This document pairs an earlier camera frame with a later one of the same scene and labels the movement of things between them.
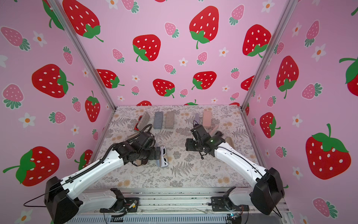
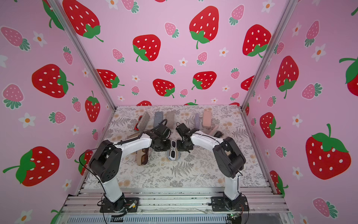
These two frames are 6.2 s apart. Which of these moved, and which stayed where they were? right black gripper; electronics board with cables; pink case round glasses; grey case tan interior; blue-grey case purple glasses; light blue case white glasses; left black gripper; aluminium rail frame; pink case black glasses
Moved: right black gripper; left black gripper; light blue case white glasses
Stayed: aluminium rail frame; blue-grey case purple glasses; pink case round glasses; grey case tan interior; pink case black glasses; electronics board with cables
